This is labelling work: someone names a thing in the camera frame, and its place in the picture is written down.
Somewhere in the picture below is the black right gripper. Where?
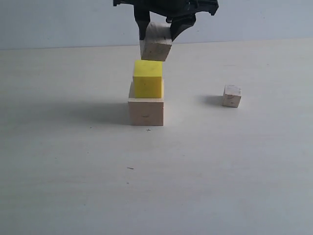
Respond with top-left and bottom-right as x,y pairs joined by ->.
113,0 -> 219,41

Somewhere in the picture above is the medium wooden cube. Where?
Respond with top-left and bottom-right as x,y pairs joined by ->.
139,22 -> 172,62

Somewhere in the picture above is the yellow foam cube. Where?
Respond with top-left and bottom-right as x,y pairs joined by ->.
133,60 -> 163,98

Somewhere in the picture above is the large wooden cube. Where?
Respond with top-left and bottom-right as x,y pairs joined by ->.
128,80 -> 164,126

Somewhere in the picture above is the small wooden cube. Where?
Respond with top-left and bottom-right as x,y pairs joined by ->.
222,85 -> 242,108

